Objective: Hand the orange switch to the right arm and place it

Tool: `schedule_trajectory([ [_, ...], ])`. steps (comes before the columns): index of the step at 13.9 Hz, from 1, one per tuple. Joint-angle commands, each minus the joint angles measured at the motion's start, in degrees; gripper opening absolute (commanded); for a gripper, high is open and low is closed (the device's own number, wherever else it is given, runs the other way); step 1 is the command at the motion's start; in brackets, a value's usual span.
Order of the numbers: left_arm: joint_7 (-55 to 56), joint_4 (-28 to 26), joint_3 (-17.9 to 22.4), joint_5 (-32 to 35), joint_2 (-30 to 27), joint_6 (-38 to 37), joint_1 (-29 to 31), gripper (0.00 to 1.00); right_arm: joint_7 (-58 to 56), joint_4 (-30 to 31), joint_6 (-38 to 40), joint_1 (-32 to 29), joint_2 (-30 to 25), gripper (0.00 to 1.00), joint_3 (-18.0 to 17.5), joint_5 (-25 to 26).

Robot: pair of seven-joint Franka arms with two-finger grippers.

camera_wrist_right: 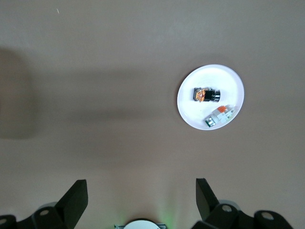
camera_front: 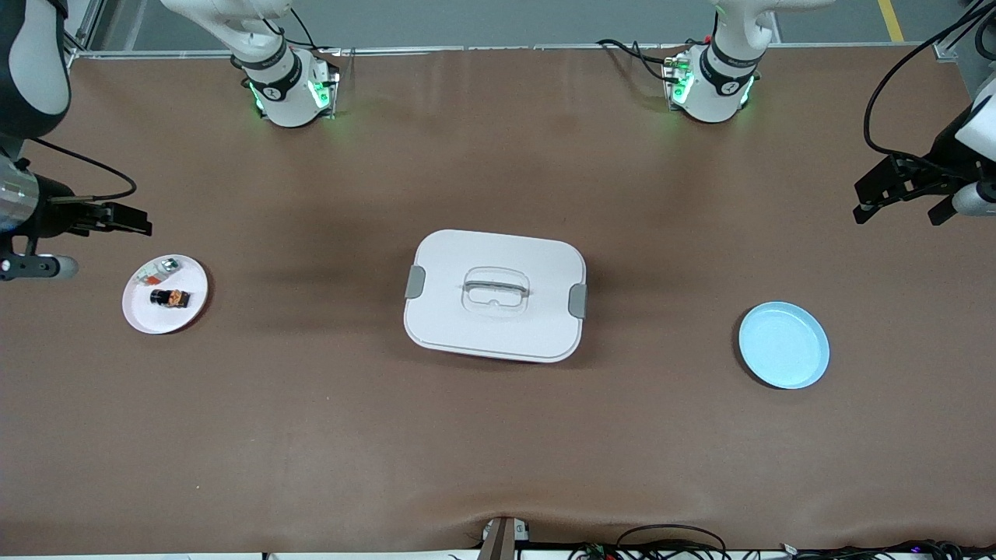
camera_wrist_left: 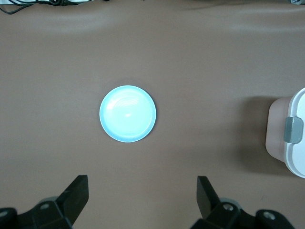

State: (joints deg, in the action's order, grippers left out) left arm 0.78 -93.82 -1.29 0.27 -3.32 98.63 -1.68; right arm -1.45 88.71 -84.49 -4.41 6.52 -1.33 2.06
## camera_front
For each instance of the light blue round plate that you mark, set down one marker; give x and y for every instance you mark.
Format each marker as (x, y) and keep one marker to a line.
(782, 346)

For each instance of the brown camera mount bracket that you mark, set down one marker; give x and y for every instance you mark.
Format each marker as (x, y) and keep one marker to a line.
(498, 540)

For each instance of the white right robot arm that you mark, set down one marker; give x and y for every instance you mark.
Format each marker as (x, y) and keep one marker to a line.
(284, 93)

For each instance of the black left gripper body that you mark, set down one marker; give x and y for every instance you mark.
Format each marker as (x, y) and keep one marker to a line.
(943, 162)

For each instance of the black and orange switch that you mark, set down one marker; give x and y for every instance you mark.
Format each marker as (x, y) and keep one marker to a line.
(171, 298)

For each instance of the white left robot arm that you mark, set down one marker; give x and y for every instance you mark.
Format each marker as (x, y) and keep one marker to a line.
(720, 85)

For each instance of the white lidded storage box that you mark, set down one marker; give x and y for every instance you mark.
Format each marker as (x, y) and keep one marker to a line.
(498, 327)

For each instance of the white and red switch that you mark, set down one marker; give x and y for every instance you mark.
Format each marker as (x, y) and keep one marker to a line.
(159, 271)

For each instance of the pink round plate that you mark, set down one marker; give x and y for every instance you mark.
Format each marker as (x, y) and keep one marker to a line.
(167, 319)

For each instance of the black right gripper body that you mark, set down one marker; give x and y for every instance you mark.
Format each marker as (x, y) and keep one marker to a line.
(53, 210)

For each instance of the silver table edge rail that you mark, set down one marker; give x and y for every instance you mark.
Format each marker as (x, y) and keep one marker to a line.
(506, 48)

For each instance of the aluminium frame post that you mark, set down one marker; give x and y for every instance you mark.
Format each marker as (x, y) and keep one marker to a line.
(92, 19)
(944, 48)

